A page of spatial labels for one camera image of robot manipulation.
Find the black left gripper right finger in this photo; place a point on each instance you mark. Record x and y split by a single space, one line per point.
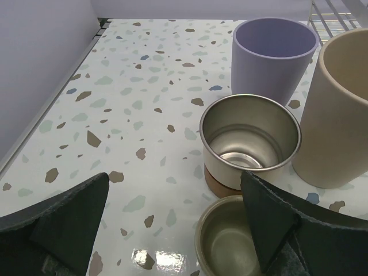
294 237

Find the white steel cup cork base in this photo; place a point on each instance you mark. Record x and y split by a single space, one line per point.
245 132

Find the tall beige cup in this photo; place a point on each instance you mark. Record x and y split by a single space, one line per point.
334 121

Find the small olive metal mug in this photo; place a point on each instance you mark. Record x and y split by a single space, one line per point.
223 240

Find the lavender plastic cup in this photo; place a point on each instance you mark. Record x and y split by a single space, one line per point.
270 56

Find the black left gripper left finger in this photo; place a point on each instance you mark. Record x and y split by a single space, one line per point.
55 236

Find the wire dish rack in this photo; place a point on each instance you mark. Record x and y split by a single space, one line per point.
331 18

